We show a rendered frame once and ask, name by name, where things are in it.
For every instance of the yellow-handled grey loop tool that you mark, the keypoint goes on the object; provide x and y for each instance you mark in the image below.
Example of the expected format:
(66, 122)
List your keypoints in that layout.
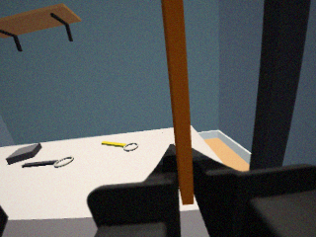
(120, 145)

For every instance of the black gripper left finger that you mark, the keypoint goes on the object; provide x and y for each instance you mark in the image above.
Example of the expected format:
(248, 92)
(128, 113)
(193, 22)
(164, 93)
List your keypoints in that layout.
(157, 196)

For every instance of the dark grey handle with metal loop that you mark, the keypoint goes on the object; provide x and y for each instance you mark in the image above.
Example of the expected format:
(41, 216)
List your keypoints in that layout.
(48, 162)

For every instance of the orange handle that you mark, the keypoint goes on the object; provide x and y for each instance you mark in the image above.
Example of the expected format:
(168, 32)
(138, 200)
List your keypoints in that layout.
(176, 51)

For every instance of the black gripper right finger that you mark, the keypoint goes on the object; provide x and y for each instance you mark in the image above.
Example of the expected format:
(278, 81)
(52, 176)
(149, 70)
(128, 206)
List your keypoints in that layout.
(221, 191)

